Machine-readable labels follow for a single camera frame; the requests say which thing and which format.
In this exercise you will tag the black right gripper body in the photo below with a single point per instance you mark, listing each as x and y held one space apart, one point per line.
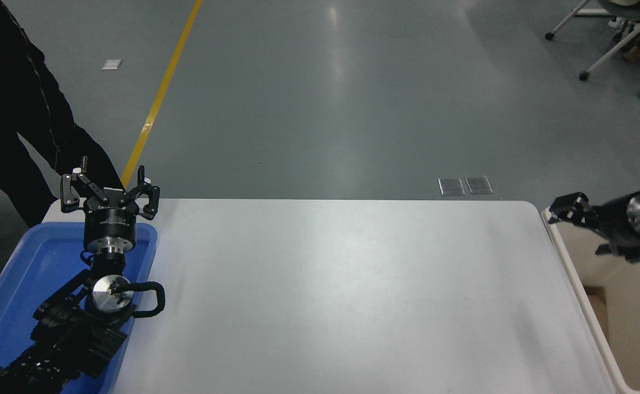
614 221

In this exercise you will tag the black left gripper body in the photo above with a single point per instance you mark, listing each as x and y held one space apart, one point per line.
109 224

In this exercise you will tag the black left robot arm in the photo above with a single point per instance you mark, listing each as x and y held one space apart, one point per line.
57 339

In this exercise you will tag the blue plastic tray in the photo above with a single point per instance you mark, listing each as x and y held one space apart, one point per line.
29 262

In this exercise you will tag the brown cardboard piece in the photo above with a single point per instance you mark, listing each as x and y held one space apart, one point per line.
598 309

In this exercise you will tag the metal floor plate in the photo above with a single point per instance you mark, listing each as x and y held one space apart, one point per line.
451 186
479 185

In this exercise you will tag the large pale bin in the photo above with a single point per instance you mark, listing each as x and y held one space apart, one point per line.
626 328

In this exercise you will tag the white wheeled chair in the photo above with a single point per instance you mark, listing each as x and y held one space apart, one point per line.
615 52

